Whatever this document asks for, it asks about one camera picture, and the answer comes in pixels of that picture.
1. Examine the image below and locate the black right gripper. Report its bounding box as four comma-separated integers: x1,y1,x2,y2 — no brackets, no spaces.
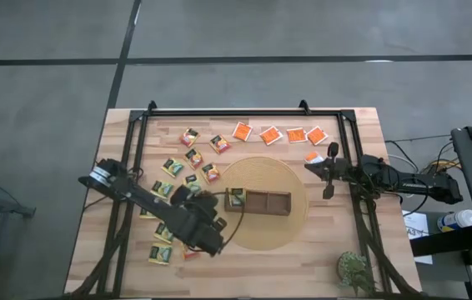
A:
304,142,349,200

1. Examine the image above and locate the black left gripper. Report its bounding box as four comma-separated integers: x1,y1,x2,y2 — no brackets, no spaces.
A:
173,185,228,233

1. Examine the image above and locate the bright orange tea sachet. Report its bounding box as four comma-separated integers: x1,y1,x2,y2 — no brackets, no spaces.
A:
306,126,329,147
232,121,254,143
304,151,325,165
259,125,284,147
286,127,309,144

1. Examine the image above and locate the brown wooden tea organizer box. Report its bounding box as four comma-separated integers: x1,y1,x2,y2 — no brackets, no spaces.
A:
223,187,293,217

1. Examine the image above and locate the round woven straw placemat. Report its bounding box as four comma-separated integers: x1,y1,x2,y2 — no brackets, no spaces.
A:
212,156,310,251

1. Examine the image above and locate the small potted green plant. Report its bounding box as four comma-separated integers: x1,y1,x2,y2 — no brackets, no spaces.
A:
335,251,377,295

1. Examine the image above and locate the white paper sheet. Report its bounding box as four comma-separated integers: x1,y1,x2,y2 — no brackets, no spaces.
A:
401,210,434,266

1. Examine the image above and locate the black stand base bar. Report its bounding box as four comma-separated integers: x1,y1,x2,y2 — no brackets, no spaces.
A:
409,224,472,258

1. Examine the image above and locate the white canister blue yellow label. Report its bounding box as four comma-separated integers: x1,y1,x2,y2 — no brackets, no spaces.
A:
436,209,472,233

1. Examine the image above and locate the black aluminium rig frame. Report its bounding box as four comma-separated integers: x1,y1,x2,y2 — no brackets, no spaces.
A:
67,99,419,300

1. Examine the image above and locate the yellow cable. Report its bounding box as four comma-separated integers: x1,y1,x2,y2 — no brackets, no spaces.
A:
421,157,463,175

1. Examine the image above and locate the grey side table frame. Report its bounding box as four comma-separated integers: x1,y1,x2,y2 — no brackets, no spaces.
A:
0,166,37,300

